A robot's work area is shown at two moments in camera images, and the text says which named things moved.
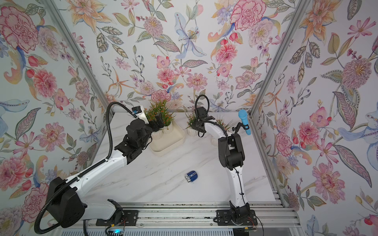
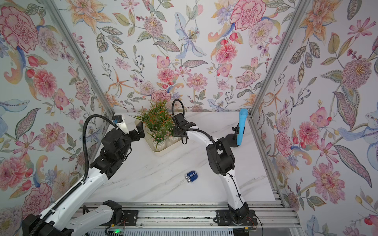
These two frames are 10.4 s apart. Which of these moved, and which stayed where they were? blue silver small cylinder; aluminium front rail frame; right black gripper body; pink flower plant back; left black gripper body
Moved: left black gripper body; pink flower plant back; right black gripper body
Stayed: aluminium front rail frame; blue silver small cylinder
